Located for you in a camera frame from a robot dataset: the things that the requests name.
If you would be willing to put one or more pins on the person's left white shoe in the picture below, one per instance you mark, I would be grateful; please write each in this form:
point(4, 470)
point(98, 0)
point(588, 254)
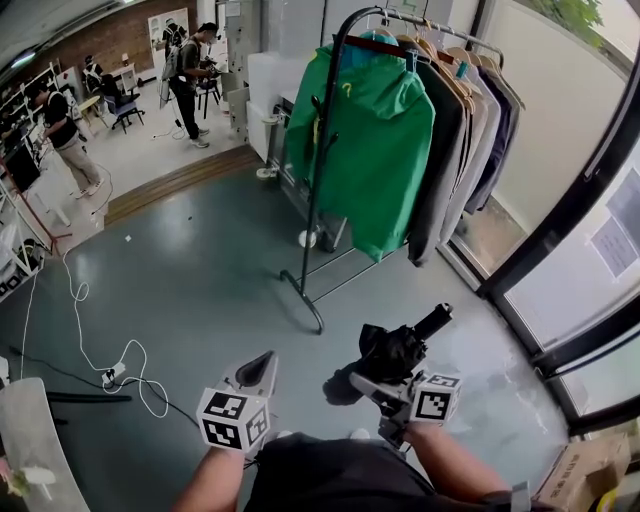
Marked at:
point(281, 435)

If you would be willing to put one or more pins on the black monitor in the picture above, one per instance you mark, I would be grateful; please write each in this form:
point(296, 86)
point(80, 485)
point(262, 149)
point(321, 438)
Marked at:
point(20, 167)

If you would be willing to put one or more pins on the person's right forearm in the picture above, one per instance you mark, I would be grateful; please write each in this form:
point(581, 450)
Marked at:
point(450, 460)

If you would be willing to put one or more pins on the grey metal lockers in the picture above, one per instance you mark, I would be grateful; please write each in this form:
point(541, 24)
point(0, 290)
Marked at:
point(237, 50)

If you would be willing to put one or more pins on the small white table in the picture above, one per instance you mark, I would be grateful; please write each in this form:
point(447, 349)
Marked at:
point(122, 77)

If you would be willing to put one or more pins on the grey paper notice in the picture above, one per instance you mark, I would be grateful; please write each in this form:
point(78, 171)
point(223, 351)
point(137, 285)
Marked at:
point(627, 200)

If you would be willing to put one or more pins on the black chair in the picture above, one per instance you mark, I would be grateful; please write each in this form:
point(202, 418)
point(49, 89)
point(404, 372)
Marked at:
point(209, 97)

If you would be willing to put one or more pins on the red wooden clip hanger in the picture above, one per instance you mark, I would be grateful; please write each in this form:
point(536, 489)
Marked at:
point(380, 46)

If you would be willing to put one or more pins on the black clothes rack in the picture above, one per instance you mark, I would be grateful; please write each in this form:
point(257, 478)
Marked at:
point(338, 55)

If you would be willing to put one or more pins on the red metal frame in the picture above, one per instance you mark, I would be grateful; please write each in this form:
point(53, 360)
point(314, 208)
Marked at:
point(37, 215)

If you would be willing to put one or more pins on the light grey hanging garment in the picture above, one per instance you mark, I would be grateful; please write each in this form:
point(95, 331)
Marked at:
point(472, 150)

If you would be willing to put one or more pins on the white storage shelf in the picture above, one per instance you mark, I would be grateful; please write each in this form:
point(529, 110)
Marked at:
point(25, 95)

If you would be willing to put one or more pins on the round wooden stool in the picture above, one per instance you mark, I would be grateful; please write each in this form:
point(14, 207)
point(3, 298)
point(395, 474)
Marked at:
point(92, 103)

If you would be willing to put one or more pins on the white curved table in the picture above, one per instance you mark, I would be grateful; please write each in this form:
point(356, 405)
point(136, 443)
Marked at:
point(35, 430)

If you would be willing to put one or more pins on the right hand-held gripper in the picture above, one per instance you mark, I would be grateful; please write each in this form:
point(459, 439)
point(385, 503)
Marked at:
point(432, 405)

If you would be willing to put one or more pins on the white box with black print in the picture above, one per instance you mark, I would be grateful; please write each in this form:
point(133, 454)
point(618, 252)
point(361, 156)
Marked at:
point(15, 280)

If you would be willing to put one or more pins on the grey metal wheeled cart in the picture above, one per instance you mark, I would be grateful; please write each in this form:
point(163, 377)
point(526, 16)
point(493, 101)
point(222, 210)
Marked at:
point(292, 185)

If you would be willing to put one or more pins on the white cabinet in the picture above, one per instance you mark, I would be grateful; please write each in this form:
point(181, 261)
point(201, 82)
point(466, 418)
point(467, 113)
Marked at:
point(265, 100)

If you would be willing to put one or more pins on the white paper notice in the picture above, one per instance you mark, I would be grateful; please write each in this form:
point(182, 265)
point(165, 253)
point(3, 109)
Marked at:
point(610, 245)

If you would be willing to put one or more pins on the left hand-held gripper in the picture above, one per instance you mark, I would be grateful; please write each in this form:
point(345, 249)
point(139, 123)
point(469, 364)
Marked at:
point(232, 417)

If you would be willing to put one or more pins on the row of wooden hangers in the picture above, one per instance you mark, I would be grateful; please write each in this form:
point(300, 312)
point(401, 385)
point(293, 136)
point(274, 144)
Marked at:
point(435, 47)

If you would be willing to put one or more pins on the navy hanging garment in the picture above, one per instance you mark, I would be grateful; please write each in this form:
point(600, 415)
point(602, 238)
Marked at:
point(502, 140)

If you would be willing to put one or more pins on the person's right white shoe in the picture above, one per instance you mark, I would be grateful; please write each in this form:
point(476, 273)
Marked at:
point(360, 434)

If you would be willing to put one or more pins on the white poster board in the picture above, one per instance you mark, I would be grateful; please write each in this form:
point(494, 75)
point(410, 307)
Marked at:
point(157, 25)

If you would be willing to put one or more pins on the dark grey hoodie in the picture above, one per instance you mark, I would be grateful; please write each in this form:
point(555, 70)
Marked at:
point(440, 175)

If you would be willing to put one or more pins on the white desk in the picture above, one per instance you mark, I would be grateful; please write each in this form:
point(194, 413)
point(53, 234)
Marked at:
point(47, 195)

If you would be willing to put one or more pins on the grey backpack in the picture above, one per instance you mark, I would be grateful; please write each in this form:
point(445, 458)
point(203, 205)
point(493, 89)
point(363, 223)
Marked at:
point(172, 75)

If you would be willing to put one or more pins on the cardboard box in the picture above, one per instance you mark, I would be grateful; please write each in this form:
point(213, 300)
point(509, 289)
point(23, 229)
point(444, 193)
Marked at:
point(575, 475)

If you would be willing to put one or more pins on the person's black shirt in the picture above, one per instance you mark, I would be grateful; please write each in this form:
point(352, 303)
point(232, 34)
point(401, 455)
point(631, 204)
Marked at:
point(340, 480)

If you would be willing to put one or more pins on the blue office chair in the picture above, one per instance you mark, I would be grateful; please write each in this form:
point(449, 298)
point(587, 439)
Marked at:
point(125, 107)

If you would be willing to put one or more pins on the black glass door frame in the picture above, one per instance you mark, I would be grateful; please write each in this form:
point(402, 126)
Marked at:
point(555, 364)

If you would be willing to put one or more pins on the white power strip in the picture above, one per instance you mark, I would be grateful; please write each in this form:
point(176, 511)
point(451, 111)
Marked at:
point(112, 377)

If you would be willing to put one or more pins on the green hooded jacket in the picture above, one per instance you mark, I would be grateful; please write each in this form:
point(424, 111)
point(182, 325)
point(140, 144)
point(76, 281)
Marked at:
point(380, 150)

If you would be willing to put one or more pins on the person's white shoe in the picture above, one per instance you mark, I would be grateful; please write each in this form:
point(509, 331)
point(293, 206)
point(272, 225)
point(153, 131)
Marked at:
point(281, 435)
point(360, 434)

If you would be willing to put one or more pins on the person's left forearm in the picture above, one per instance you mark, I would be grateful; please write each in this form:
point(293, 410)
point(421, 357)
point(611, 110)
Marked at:
point(210, 480)

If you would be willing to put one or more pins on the black umbrella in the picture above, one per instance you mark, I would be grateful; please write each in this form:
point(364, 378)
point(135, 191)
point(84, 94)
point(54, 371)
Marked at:
point(390, 350)

